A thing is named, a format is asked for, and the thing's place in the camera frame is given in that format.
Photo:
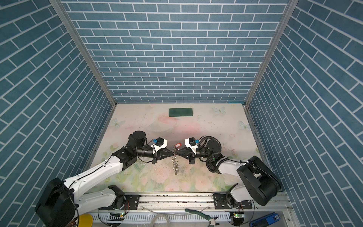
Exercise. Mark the yellow tape roll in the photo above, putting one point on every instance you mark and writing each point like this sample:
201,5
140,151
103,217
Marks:
85,220

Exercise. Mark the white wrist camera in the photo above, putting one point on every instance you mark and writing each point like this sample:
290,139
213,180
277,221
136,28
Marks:
158,143
192,143

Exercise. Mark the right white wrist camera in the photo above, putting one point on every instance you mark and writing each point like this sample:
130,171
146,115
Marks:
192,143

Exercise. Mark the blue black device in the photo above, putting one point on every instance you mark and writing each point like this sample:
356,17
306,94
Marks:
265,221

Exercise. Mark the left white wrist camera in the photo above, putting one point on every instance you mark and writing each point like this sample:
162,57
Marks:
158,143

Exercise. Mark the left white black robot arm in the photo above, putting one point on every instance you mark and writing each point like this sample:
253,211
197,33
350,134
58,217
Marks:
65,200

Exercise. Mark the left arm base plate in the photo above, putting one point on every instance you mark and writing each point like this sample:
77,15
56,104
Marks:
124,203

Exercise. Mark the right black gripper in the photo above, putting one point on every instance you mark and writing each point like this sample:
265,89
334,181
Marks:
191,156

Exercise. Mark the green handled pliers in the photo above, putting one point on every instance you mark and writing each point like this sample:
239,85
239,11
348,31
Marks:
212,221

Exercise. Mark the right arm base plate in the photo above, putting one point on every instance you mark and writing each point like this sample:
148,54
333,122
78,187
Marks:
219,201

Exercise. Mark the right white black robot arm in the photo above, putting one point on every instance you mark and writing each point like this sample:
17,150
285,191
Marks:
259,183

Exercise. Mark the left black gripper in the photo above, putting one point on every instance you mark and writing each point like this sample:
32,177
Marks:
159,156

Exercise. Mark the dark green sponge block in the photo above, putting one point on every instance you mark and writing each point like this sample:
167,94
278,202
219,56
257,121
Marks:
180,112

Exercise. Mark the clear plastic tube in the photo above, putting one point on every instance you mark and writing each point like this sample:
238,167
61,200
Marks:
158,217

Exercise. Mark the aluminium rail frame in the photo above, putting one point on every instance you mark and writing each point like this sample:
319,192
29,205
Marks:
174,204

